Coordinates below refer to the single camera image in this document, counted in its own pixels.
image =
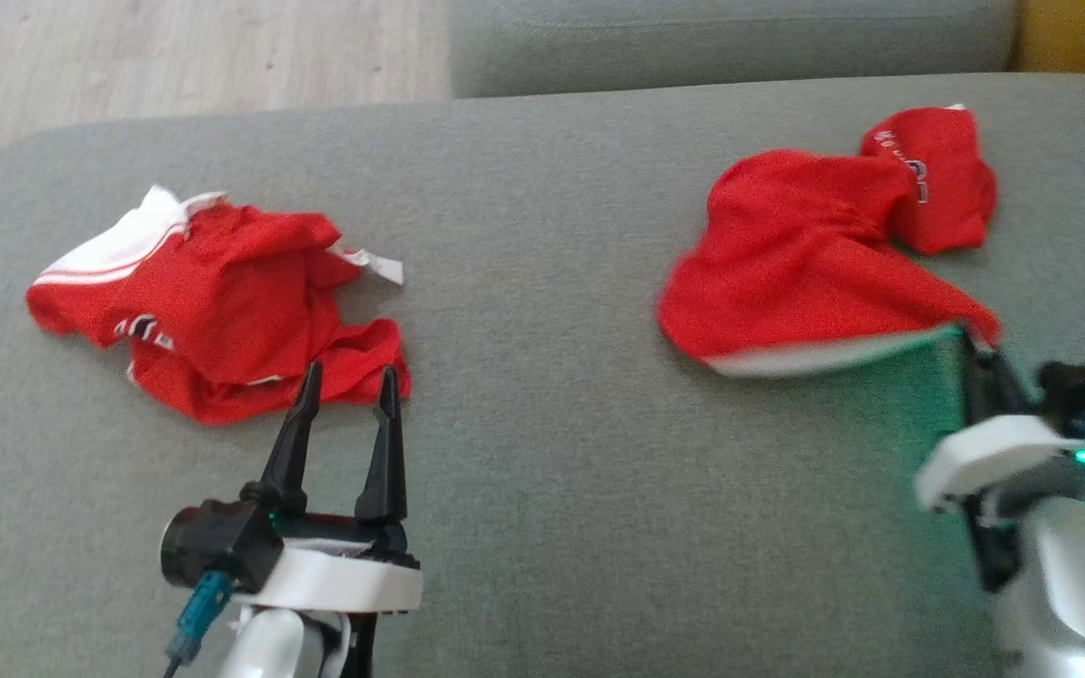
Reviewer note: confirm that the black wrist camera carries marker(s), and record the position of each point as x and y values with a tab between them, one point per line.
1084	388
218	546

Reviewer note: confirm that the yellow sofa backrest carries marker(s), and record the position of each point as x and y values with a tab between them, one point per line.
1084	33

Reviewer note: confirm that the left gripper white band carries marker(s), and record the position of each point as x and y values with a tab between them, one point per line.
345	579

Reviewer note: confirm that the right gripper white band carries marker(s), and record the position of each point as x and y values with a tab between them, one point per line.
985	461

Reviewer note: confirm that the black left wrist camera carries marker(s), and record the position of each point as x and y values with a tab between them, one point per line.
218	546

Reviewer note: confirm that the small grey-green sofa cushion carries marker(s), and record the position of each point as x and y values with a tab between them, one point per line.
731	42

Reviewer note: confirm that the red shorts white waistband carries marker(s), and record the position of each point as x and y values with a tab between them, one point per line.
816	264

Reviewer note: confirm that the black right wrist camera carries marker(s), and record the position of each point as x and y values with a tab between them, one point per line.
1084	388

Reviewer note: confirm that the red basketball jersey white trim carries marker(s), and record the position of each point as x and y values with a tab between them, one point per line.
222	301

